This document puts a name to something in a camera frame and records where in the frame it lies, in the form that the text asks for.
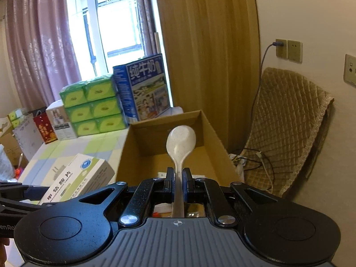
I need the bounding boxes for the beige plastic spoon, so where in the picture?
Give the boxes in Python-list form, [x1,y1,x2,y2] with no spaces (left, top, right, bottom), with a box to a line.
[166,125,196,218]

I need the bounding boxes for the white green medicine box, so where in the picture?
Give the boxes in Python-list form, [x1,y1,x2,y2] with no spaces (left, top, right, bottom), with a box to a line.
[39,154,115,205]

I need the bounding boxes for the left hand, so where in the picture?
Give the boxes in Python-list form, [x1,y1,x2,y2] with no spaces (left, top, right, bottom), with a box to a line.
[0,238,10,267]

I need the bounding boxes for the white plastic bag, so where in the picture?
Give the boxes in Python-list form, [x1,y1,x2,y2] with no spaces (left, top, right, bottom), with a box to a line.
[0,145,14,181]

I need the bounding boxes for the brown cardboard box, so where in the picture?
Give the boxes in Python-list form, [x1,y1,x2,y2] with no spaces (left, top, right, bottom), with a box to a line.
[116,110,243,186]

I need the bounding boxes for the checkered tablecloth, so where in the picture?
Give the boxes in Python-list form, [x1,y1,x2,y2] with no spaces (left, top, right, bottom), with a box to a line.
[19,129,128,186]

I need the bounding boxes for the white paper shopping bag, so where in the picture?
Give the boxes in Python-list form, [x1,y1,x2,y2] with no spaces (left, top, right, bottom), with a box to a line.
[13,114,43,161]

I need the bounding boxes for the red gift envelope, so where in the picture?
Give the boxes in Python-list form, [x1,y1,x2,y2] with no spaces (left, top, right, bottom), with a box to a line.
[33,112,57,144]

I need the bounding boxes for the white product box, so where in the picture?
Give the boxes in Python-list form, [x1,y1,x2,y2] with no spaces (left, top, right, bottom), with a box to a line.
[46,99,77,140]

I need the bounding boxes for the blue milk carton box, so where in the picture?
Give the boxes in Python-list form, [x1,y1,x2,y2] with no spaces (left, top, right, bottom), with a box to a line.
[113,54,170,123]

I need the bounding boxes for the green tissue pack stack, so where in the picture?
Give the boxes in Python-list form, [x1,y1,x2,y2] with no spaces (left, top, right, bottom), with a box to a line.
[60,75,127,137]

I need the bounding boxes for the purple curtain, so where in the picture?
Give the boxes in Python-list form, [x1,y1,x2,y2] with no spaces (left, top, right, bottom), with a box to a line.
[5,0,81,110]

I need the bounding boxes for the brown curtain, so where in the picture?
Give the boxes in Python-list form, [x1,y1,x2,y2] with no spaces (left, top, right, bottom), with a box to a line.
[157,0,260,151]

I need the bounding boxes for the wall power socket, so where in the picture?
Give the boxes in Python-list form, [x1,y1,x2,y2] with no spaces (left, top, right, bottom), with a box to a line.
[275,39,288,60]

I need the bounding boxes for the charger cable on wall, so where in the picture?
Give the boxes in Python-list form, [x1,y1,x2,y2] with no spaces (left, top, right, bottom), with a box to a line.
[250,41,284,123]

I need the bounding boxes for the wall switch plate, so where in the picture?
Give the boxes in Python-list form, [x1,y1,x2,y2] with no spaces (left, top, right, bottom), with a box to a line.
[287,40,303,63]

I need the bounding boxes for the wall network socket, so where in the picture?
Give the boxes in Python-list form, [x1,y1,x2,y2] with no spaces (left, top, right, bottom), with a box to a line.
[343,54,356,86]

